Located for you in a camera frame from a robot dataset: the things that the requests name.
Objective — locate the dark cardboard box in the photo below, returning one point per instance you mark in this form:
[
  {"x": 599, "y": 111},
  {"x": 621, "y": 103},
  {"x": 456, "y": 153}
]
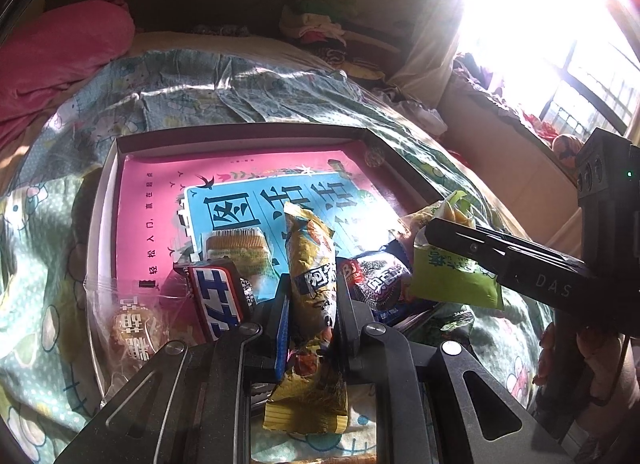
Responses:
[{"x": 105, "y": 204}]

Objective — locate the clear round pastry packet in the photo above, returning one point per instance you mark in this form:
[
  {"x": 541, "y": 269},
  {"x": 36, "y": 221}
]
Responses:
[{"x": 132, "y": 339}]

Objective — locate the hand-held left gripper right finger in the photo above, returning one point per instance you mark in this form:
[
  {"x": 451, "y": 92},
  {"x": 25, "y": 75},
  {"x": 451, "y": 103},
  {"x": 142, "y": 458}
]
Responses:
[{"x": 350, "y": 324}]

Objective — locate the long yellow snack packet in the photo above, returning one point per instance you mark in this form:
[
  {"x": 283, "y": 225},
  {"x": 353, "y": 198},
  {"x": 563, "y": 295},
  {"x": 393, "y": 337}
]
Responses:
[{"x": 310, "y": 264}]

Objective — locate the clear green label pastry packet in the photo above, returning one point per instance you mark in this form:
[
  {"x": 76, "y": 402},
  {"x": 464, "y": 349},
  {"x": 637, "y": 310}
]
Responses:
[{"x": 412, "y": 219}]

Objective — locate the cartoon cat printed blanket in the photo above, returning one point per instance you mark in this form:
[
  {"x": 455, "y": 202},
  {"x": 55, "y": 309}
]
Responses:
[{"x": 50, "y": 244}]

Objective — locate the white cloth heap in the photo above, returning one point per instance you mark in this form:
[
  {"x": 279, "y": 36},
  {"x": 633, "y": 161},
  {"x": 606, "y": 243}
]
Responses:
[{"x": 425, "y": 116}]

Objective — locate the pile of folded clothes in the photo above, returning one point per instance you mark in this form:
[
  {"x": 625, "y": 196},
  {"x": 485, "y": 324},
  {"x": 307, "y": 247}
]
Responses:
[{"x": 320, "y": 29}]

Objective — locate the person's right hand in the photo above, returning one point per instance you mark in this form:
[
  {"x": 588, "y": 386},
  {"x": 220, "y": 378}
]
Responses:
[{"x": 597, "y": 359}]

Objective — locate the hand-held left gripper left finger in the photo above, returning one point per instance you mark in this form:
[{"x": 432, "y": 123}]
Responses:
[{"x": 281, "y": 339}]

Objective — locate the blue cookie packet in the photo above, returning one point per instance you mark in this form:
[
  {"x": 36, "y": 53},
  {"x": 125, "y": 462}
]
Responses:
[{"x": 380, "y": 286}]

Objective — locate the window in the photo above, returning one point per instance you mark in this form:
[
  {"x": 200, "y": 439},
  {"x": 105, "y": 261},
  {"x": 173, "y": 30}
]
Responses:
[{"x": 590, "y": 84}]

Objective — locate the pink quilt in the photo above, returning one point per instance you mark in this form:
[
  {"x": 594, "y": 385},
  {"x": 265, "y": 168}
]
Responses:
[{"x": 65, "y": 54}]

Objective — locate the green milk bread packet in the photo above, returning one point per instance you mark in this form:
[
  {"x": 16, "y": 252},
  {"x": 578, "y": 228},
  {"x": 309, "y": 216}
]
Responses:
[{"x": 450, "y": 274}]

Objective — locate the bed with beige sheet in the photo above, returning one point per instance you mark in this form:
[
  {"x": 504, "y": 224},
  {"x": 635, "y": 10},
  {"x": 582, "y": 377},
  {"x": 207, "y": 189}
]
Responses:
[{"x": 200, "y": 41}]

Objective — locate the black chocolate bar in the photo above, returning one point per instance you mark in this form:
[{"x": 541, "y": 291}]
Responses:
[{"x": 220, "y": 299}]

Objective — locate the pink and blue book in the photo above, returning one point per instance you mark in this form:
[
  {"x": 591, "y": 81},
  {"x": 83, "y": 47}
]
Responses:
[{"x": 150, "y": 204}]

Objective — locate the yellow ridged cake packet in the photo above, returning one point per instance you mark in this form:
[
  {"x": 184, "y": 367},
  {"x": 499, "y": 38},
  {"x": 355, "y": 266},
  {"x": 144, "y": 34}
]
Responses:
[{"x": 240, "y": 246}]

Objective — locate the beige curtain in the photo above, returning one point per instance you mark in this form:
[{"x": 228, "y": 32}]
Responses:
[{"x": 430, "y": 54}]

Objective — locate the person's right forearm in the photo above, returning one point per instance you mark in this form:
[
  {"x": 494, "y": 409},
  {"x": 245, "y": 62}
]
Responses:
[{"x": 610, "y": 434}]

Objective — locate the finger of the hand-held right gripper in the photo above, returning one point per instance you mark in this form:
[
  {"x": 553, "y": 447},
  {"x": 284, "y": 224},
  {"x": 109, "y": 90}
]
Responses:
[{"x": 465, "y": 244}]

